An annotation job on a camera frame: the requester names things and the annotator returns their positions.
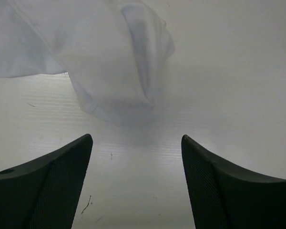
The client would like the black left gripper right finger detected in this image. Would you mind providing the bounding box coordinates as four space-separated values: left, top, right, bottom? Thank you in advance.
181 135 286 229

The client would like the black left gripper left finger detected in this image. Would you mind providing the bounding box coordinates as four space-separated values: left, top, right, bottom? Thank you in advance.
0 134 93 229

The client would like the white skirt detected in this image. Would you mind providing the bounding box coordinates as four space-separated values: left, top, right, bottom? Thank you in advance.
0 0 174 126

